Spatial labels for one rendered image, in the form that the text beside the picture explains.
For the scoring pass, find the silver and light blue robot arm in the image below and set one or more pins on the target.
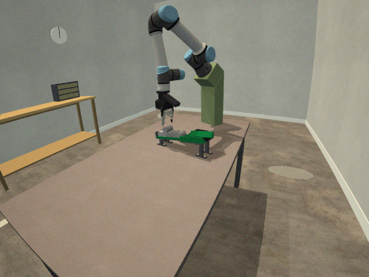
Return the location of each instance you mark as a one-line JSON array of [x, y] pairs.
[[199, 53]]

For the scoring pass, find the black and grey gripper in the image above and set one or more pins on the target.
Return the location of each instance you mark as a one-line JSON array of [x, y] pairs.
[[163, 105]]

